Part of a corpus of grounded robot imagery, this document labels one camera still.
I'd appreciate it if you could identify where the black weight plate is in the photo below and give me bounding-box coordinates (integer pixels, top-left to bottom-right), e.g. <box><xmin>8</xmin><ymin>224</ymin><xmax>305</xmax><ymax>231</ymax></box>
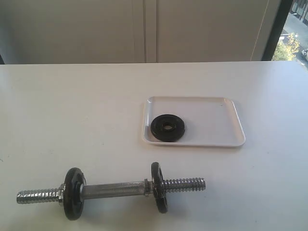
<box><xmin>151</xmin><ymin>162</ymin><xmax>168</xmax><ymax>214</ymax></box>
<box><xmin>63</xmin><ymin>167</ymin><xmax>85</xmax><ymax>220</ymax></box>
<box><xmin>150</xmin><ymin>114</ymin><xmax>185</xmax><ymax>142</ymax></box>

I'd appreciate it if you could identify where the chrome threaded dumbbell bar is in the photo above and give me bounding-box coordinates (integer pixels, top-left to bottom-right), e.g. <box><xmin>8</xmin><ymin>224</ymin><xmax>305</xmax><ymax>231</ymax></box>
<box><xmin>16</xmin><ymin>178</ymin><xmax>206</xmax><ymax>204</ymax></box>

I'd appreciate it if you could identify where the white plastic tray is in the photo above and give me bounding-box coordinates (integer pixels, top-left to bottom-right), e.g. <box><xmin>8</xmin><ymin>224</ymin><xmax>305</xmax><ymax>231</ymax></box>
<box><xmin>142</xmin><ymin>96</ymin><xmax>245</xmax><ymax>147</ymax></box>

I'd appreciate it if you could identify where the chrome hex collar nut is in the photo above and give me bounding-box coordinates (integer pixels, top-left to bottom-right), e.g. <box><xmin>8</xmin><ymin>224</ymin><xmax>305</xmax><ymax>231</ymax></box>
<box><xmin>58</xmin><ymin>183</ymin><xmax>65</xmax><ymax>206</ymax></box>

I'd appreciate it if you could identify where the dark window frame post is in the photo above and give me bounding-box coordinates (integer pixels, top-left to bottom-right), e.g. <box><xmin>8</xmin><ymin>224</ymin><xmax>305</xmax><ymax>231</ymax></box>
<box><xmin>261</xmin><ymin>0</ymin><xmax>294</xmax><ymax>61</ymax></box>

